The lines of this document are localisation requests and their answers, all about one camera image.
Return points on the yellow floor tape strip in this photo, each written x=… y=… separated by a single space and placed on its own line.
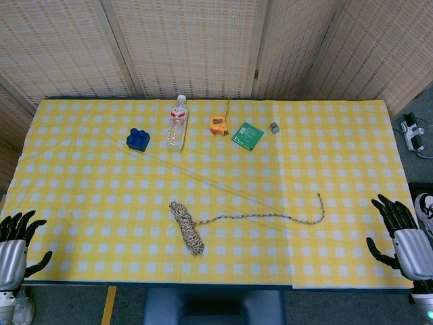
x=109 y=304

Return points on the small grey green cube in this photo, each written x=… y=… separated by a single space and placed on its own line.
x=274 y=128

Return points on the blue toy building block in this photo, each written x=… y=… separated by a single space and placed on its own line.
x=138 y=139

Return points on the green circuit board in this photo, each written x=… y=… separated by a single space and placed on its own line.
x=247 y=136

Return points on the brass screen hinge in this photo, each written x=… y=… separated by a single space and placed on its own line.
x=256 y=74

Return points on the plain white shoe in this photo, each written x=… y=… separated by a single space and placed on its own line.
x=24 y=308

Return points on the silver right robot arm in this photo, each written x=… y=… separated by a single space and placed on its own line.
x=424 y=303

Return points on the white power strip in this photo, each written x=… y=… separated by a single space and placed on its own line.
x=413 y=133

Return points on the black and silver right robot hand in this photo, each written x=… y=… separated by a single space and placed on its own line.
x=411 y=250

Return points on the white and black sneaker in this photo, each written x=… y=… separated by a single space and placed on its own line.
x=425 y=211

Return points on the clear plastic water bottle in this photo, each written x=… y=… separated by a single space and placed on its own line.
x=176 y=130

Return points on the yellow white checkered tablecloth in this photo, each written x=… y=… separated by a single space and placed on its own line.
x=236 y=176

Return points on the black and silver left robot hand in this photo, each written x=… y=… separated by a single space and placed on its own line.
x=11 y=254

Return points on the orange tape measure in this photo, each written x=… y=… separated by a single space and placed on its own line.
x=218 y=126

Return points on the beige woven folding screen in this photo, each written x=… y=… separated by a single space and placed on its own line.
x=189 y=44

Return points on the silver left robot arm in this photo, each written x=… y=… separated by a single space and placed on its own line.
x=6 y=306

